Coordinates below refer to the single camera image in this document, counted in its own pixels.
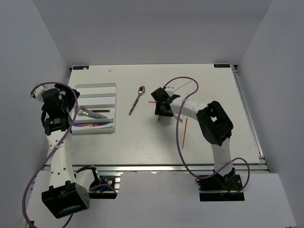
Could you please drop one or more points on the orange chopstick lower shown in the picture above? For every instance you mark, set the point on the orange chopstick lower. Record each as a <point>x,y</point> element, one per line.
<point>184,133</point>

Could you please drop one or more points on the silver spoon patterned handle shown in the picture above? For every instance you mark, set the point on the silver spoon patterned handle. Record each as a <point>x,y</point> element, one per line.
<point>141,92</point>

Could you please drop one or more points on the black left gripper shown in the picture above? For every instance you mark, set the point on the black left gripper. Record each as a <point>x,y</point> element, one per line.
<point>68,96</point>

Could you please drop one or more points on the fork with pink handle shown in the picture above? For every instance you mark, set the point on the fork with pink handle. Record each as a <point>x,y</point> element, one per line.
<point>81,109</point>

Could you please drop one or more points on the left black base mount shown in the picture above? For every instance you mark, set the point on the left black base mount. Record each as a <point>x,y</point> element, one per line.
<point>98,186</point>

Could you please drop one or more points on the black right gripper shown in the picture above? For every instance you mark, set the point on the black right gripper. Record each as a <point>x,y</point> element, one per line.
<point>158,111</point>

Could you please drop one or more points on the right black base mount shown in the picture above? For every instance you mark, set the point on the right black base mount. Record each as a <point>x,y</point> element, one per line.
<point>213,190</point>

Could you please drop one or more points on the blue label sticker right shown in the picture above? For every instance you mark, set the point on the blue label sticker right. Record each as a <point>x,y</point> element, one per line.
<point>222,65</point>

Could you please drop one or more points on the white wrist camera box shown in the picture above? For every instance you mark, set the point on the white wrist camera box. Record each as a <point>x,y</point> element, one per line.
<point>37,94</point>

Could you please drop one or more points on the blue label sticker left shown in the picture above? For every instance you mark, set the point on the blue label sticker left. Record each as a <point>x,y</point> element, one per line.
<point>80,67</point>

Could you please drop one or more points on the blue label sticker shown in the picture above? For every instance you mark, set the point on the blue label sticker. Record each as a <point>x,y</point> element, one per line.
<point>222,65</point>
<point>80,67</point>

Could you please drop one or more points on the silver spoon iridescent handle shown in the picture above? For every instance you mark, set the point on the silver spoon iridescent handle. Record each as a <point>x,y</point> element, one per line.
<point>177,118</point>

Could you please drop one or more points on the white divided cutlery tray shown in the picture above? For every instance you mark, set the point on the white divided cutlery tray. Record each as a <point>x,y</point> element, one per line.
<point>96,96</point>

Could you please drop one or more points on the iridescent rainbow knife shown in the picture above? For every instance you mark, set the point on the iridescent rainbow knife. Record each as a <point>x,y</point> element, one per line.
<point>91,124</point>

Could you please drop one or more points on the aluminium table frame rail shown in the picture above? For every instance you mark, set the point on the aluminium table frame rail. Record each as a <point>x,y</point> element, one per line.
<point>249,120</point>

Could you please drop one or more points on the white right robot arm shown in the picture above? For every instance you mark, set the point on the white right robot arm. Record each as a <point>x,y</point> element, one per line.
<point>214,123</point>

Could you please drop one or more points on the knife with teal handle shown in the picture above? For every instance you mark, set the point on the knife with teal handle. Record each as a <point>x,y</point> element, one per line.
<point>92,115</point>

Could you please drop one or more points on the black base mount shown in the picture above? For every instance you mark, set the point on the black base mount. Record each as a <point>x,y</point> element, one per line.
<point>213,190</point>
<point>98,186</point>

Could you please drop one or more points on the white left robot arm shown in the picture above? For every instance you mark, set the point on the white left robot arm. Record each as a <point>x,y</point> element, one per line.
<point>68,191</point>

